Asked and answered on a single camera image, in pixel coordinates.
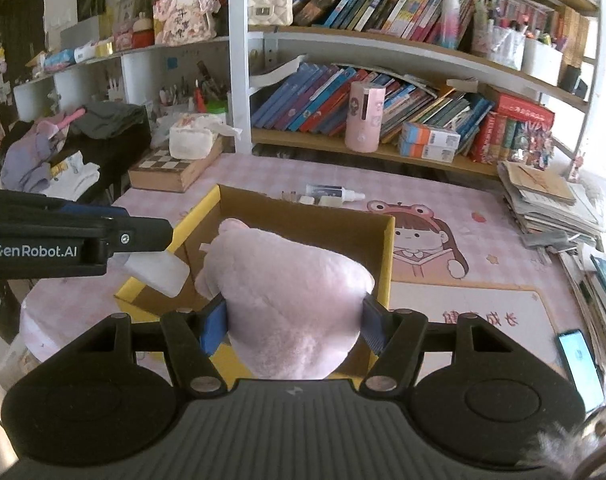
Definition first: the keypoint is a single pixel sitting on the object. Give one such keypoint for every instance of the small white block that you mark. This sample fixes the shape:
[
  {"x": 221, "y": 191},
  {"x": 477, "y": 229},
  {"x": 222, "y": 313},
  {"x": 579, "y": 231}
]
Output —
[{"x": 331, "y": 201}]

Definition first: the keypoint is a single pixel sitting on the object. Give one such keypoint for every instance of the grey fluffy fur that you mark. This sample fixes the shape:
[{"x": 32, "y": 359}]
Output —
[{"x": 563, "y": 445}]

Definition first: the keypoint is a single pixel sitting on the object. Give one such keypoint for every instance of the pile of clothes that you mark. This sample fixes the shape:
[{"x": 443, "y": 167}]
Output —
[{"x": 123, "y": 160}]

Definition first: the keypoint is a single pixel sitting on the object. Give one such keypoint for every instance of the smartphone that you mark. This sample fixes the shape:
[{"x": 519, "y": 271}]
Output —
[{"x": 580, "y": 367}]

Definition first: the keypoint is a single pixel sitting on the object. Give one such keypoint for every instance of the white corner shelf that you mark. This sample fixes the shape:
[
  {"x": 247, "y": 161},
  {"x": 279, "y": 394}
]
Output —
[{"x": 133, "y": 70}]

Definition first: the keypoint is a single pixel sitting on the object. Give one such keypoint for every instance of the purple garment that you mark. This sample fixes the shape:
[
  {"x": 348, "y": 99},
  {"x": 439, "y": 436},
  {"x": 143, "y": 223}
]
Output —
[{"x": 25, "y": 160}]

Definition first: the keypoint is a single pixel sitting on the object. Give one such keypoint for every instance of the silver pen holder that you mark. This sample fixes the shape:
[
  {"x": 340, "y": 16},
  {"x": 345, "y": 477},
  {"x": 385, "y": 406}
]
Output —
[{"x": 500, "y": 50}]

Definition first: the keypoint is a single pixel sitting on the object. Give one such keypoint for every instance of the pale sponge block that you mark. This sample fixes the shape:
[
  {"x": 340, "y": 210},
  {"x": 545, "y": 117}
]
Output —
[{"x": 158, "y": 272}]

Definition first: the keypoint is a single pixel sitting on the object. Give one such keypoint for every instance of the dark green garment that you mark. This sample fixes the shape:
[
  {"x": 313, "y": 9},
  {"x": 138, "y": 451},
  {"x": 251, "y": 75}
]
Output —
[{"x": 108, "y": 120}]

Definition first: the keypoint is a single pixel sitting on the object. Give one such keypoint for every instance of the yellow cardboard box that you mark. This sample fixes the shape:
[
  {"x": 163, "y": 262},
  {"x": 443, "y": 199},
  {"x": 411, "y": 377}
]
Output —
[{"x": 333, "y": 225}]

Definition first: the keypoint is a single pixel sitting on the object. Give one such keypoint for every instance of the pink cylinder container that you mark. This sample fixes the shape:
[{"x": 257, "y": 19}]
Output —
[{"x": 363, "y": 125}]

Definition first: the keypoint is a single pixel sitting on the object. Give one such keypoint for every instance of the orange and white box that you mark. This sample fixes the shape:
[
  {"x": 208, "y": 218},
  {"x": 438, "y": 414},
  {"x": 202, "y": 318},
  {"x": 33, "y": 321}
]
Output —
[
  {"x": 425, "y": 152},
  {"x": 430, "y": 135}
]

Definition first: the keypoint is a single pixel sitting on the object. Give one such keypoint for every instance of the pink plush toy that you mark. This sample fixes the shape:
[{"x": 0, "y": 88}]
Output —
[{"x": 293, "y": 300}]

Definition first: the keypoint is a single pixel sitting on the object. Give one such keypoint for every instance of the wooden chessboard box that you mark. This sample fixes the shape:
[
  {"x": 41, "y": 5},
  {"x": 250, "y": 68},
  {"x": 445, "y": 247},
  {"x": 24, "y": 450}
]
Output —
[{"x": 168, "y": 172}]

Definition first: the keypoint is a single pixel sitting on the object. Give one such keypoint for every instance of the green pen cup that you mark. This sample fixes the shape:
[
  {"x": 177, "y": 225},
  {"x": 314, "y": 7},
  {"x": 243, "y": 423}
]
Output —
[{"x": 214, "y": 105}]

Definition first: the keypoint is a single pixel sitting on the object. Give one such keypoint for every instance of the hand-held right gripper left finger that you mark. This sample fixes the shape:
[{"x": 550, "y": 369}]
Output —
[{"x": 214, "y": 330}]

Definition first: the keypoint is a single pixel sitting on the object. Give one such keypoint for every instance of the white wooden bookshelf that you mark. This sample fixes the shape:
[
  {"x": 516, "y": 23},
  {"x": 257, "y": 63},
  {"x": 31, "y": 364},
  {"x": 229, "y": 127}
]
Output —
[{"x": 239, "y": 85}]

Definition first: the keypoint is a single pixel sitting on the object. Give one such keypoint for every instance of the pink white gradient bottle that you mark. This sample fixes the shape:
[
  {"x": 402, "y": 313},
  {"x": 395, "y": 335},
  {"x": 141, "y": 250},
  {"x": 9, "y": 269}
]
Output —
[{"x": 452, "y": 20}]

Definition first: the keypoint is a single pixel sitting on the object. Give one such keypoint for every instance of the white tissue pack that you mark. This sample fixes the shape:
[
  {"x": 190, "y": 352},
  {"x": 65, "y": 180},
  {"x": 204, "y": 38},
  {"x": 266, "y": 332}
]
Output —
[{"x": 190, "y": 142}]

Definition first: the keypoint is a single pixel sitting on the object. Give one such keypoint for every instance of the white spray bottle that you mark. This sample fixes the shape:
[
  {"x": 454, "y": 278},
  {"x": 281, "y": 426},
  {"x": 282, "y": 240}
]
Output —
[{"x": 328, "y": 192}]

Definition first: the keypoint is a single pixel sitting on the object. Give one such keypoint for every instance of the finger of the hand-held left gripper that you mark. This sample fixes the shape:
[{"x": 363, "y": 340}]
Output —
[{"x": 140, "y": 235}]

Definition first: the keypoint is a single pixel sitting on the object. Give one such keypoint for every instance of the stack of papers and booklets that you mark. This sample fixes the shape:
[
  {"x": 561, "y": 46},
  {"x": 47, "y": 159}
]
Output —
[{"x": 548, "y": 200}]

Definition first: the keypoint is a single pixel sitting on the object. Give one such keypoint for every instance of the row of blue red books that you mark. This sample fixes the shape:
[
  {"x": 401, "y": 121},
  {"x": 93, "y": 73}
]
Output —
[{"x": 308, "y": 100}]

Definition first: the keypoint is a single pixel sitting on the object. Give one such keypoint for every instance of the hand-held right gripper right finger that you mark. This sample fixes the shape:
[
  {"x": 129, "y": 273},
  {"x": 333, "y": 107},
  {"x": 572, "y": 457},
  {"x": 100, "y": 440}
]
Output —
[{"x": 374, "y": 327}]

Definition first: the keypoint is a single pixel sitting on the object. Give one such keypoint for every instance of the red boxed book set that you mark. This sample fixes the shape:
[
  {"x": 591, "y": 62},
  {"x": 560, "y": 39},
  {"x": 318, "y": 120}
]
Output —
[{"x": 513, "y": 130}]

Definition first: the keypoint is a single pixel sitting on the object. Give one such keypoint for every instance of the pink floral doll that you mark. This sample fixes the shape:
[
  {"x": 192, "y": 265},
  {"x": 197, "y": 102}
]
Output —
[{"x": 183, "y": 15}]

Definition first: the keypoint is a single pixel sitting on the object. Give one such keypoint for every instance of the pink printed table mat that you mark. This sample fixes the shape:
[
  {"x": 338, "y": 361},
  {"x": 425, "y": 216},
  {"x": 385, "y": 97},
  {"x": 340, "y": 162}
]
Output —
[{"x": 483, "y": 270}]

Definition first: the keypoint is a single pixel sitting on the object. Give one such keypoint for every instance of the white pen holder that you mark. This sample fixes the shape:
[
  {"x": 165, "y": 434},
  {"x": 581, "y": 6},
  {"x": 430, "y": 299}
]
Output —
[{"x": 542, "y": 62}]

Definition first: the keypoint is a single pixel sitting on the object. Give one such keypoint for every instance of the pile of books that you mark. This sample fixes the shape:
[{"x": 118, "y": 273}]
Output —
[{"x": 598, "y": 300}]

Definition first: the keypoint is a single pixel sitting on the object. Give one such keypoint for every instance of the white printed garment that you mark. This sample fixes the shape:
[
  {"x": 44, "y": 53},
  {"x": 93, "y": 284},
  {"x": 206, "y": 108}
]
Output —
[{"x": 75, "y": 175}]

